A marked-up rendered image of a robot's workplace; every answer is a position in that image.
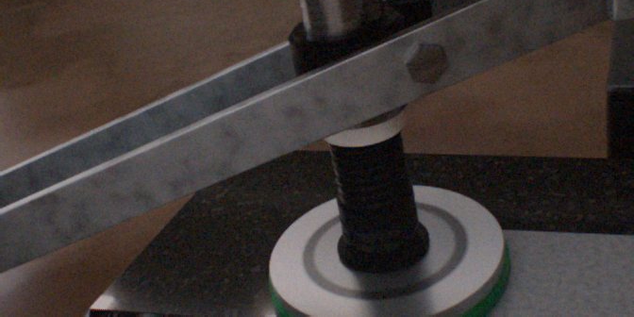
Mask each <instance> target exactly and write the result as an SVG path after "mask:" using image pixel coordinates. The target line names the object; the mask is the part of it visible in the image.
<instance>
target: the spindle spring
mask: <svg viewBox="0 0 634 317"><path fill-rule="evenodd" d="M400 132H401V130H400V131H399V132H398V133H397V134H395V135H394V136H392V137H390V138H388V139H387V140H385V141H382V142H378V143H376V144H373V145H371V144H369V145H370V146H367V145H364V146H366V147H361V146H338V145H334V144H331V143H329V144H328V146H329V148H330V149H331V151H330V155H331V157H332V164H333V166H334V174H335V177H336V184H337V185H338V193H339V199H340V201H341V202H342V204H344V205H345V206H346V207H349V208H351V209H360V210H373V209H382V208H385V207H387V206H389V205H392V204H394V203H395V202H397V201H398V200H400V199H401V198H402V197H403V196H405V195H406V193H407V192H408V190H409V175H408V172H407V162H406V155H405V153H403V144H402V137H401V134H400ZM346 147H360V148H346ZM377 152H378V153H377ZM375 153H376V154H375ZM371 154H373V155H371ZM367 155H370V156H367ZM361 156H366V157H361ZM352 157H356V158H352ZM381 160H382V161H381ZM376 162H377V163H376ZM372 163H374V164H372ZM368 164H371V165H368ZM361 165H366V166H361ZM381 171H382V172H381ZM372 174H373V175H372ZM356 175H361V176H356ZM376 182H377V183H376ZM371 183H374V184H371ZM364 184H368V185H364ZM368 192H369V193H368ZM380 199H381V200H380ZM377 200H378V201H377ZM372 201H374V202H372Z"/></svg>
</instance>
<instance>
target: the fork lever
mask: <svg viewBox="0 0 634 317"><path fill-rule="evenodd" d="M395 1H401V0H383V3H390V2H395ZM430 1H431V8H432V18H430V19H427V20H425V21H423V22H421V23H419V24H417V25H414V26H411V27H409V28H407V29H405V30H401V31H399V32H397V33H395V34H392V35H391V36H389V37H387V38H384V39H382V40H380V41H378V42H374V43H372V44H370V45H367V46H365V47H363V48H361V49H359V50H357V51H355V52H353V53H350V54H347V55H345V56H343V57H340V58H337V59H335V60H332V62H330V63H328V64H327V65H324V66H322V67H320V68H318V69H315V70H313V71H311V72H309V73H307V74H304V75H301V76H299V77H296V73H295V69H294V64H292V55H291V50H290V46H289V42H288V41H284V42H282V43H280V44H278V45H276V46H273V47H271V48H269V49H267V50H265V51H263V52H260V53H258V54H256V55H254V56H253V57H251V58H247V59H245V60H243V61H242V62H241V63H239V64H235V65H233V66H231V67H229V68H227V69H225V70H222V71H221V72H219V73H217V74H215V75H211V76H209V77H207V78H205V79H203V80H200V81H198V82H196V83H194V84H192V85H190V86H188V87H186V88H184V89H181V90H179V91H177V92H173V93H171V94H169V95H167V96H165V97H162V98H160V99H159V100H157V101H155V102H153V103H150V104H148V105H146V106H144V107H142V108H138V109H136V110H134V111H132V112H130V113H127V114H125V115H123V117H121V118H119V119H117V120H114V121H112V122H110V123H108V124H106V125H102V126H100V127H98V128H96V129H95V130H93V131H90V132H88V133H86V134H84V135H82V136H80V137H77V138H75V139H73V140H70V141H68V142H65V143H63V144H61V145H59V146H57V147H54V148H52V149H50V150H48V151H46V152H44V153H41V154H39V155H37V156H36V157H34V158H30V159H28V160H26V161H24V162H22V163H20V164H16V165H14V166H12V167H10V168H8V169H7V170H6V171H4V172H2V173H0V273H3V272H5V271H7V270H9V269H11V268H14V267H16V266H20V265H22V264H24V263H27V262H29V261H31V260H33V259H37V258H39V257H42V256H44V255H46V254H49V253H51V252H54V251H56V250H58V249H60V248H62V247H65V246H67V245H69V244H72V243H75V242H79V241H81V240H84V239H86V238H89V237H90V236H92V235H95V234H97V233H100V232H102V231H104V230H107V229H109V228H111V227H114V226H116V225H118V224H119V223H121V222H124V221H126V220H130V219H132V218H134V217H137V216H139V215H142V214H144V213H145V212H148V211H150V210H153V209H156V208H159V207H161V206H164V205H166V204H168V203H171V202H173V201H175V200H177V199H179V198H182V197H185V196H188V195H190V194H192V193H195V192H199V191H201V190H203V189H205V188H207V187H209V186H212V185H214V184H217V183H219V182H221V181H224V180H226V179H229V178H230V177H232V176H235V175H240V174H242V173H244V172H247V171H249V169H252V168H254V167H256V166H259V165H260V164H263V163H265V162H267V161H270V160H272V159H276V158H278V157H281V156H283V155H286V154H288V153H290V152H292V151H295V150H298V149H300V148H302V147H305V146H307V145H310V144H312V143H314V142H317V141H319V140H322V139H324V138H327V137H329V136H331V135H334V134H336V133H339V132H341V131H343V130H345V129H347V128H351V127H353V126H355V125H359V124H362V123H364V122H366V121H369V120H371V119H374V118H375V117H377V115H380V114H382V113H385V112H387V111H389V110H392V109H394V108H398V107H400V106H403V105H405V104H408V103H410V102H412V101H415V100H417V99H419V98H422V97H424V96H427V95H429V94H431V93H433V92H437V91H439V90H441V89H444V88H446V87H449V86H451V85H453V84H456V83H458V82H461V81H463V80H465V79H468V78H470V77H473V76H475V75H479V74H481V73H484V72H486V71H488V70H490V69H492V68H495V67H497V66H499V65H502V64H504V63H507V62H509V61H510V60H511V59H514V58H518V57H520V56H522V55H525V54H527V53H529V52H532V51H534V50H537V49H539V48H541V47H544V46H546V45H548V44H550V43H552V42H556V41H559V40H561V39H563V38H566V37H568V36H571V35H574V34H575V33H578V32H580V31H583V30H585V29H587V28H590V27H592V26H595V25H598V24H601V23H603V22H605V21H607V20H609V19H610V17H609V16H608V0H430Z"/></svg>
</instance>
